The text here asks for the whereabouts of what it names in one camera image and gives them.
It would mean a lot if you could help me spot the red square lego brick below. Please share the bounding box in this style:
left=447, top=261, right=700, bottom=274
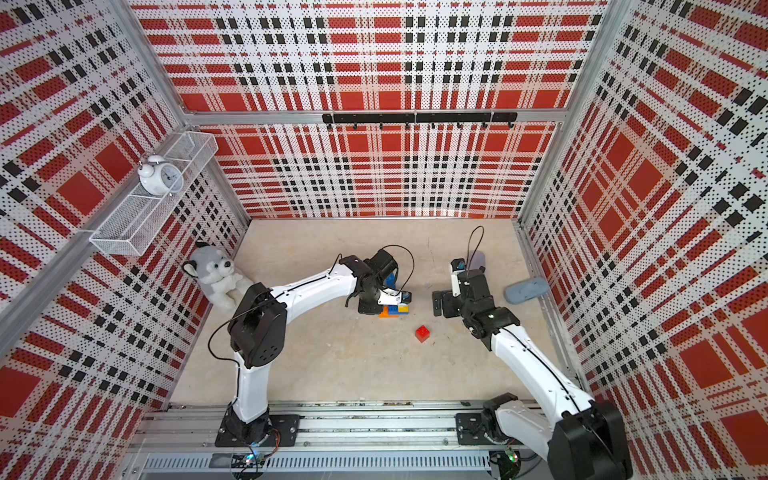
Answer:
left=414, top=325, right=431, bottom=343

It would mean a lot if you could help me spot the purple grey oval case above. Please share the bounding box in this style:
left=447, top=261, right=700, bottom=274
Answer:
left=468, top=251, right=486, bottom=270

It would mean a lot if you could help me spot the white alarm clock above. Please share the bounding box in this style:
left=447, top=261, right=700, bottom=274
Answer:
left=137, top=155, right=184, bottom=197

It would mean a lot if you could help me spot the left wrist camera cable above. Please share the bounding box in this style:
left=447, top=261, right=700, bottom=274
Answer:
left=381, top=244, right=416, bottom=295

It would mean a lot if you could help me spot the white wire mesh shelf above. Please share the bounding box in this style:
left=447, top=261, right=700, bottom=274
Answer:
left=89, top=130, right=218, bottom=256

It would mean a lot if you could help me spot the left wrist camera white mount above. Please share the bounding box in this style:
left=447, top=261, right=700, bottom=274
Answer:
left=377, top=288, right=412, bottom=306

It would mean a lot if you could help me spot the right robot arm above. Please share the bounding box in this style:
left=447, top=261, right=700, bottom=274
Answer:
left=433, top=259, right=633, bottom=479

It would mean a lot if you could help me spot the aluminium front rail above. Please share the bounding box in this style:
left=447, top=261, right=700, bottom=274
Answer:
left=128, top=400, right=625, bottom=452

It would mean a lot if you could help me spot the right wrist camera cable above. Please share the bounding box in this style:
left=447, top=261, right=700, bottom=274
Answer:
left=465, top=225, right=486, bottom=274

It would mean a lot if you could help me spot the black hook rail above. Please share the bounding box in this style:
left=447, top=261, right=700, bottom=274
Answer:
left=321, top=111, right=519, bottom=128

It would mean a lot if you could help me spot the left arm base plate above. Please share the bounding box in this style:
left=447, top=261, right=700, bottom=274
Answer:
left=214, top=412, right=301, bottom=447

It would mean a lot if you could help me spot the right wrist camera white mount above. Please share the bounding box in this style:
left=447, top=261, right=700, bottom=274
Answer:
left=450, top=258, right=466, bottom=297

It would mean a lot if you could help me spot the grey husky plush toy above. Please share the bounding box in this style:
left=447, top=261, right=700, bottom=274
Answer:
left=182, top=240, right=253, bottom=310

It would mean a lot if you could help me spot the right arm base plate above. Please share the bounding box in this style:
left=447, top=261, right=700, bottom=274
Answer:
left=455, top=408, right=547, bottom=446

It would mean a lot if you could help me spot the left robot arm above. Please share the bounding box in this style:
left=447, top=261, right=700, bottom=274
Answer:
left=215, top=249, right=412, bottom=446

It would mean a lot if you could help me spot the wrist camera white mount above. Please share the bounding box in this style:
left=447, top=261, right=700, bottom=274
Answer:
left=377, top=288, right=412, bottom=306
left=450, top=258, right=466, bottom=297

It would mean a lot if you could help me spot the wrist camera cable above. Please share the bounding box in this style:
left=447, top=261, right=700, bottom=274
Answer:
left=465, top=225, right=486, bottom=274
left=381, top=244, right=416, bottom=295

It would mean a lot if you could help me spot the blue grey oval case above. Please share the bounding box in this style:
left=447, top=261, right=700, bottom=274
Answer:
left=503, top=277, right=550, bottom=305

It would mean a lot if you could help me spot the blue square lego brick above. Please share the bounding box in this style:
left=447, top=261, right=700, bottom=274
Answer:
left=385, top=270, right=398, bottom=289

